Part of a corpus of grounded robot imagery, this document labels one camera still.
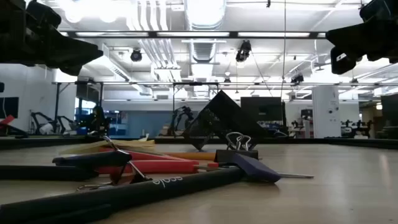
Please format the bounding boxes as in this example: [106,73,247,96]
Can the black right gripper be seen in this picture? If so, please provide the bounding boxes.
[325,0,398,75]

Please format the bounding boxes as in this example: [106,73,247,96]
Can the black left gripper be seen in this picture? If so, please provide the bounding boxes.
[0,0,104,77]

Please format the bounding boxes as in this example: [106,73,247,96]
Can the plain black pen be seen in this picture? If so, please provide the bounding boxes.
[0,164,99,182]
[52,151,133,167]

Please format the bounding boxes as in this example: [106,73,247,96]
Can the yellow sticky note pad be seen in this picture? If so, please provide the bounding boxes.
[58,139,156,156]

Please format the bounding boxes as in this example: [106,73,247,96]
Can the black binder clip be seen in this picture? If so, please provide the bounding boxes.
[76,135,153,191]
[214,131,259,164]

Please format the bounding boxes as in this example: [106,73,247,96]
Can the red-handled scissors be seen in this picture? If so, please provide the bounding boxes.
[93,146,315,180]

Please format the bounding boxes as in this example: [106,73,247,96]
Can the black pen with scale print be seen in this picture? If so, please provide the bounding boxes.
[0,166,246,224]

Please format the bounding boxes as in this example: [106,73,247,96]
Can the black mesh desk organizer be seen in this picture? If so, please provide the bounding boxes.
[182,90,271,152]

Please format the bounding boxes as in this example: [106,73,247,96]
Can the purple eraser block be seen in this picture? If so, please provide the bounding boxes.
[231,152,282,184]

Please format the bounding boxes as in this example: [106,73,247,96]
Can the orange wooden pencil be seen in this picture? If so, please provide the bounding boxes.
[164,151,217,162]

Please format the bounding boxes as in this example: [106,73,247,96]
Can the person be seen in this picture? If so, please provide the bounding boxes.
[88,105,110,136]

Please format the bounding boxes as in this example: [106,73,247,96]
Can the round black ceiling fixture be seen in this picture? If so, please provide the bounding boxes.
[129,48,143,62]

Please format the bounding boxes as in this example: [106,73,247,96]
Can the white pillar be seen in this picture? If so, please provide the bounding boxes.
[312,85,342,139]

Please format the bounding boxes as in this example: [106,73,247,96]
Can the background robot station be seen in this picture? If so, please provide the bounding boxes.
[340,119,374,138]

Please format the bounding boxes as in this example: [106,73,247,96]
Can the dark background cabinet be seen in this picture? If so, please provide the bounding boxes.
[381,93,398,139]

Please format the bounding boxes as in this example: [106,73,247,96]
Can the red background object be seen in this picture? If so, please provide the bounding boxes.
[0,114,16,129]

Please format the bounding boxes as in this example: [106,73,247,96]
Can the black background monitor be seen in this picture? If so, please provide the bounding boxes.
[241,96,285,123]

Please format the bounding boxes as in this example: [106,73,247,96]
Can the thin black hanging cable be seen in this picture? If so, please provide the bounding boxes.
[281,0,287,98]

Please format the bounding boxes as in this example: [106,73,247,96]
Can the black wall screen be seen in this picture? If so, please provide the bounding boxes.
[0,96,19,119]

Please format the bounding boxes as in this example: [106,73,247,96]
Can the black table rig frame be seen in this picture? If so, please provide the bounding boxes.
[0,136,398,151]

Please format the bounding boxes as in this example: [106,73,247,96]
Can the black background gantry frame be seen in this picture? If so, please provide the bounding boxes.
[51,80,398,138]

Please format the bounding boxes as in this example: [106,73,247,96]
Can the silver ventilation duct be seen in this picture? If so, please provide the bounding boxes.
[183,0,228,65]

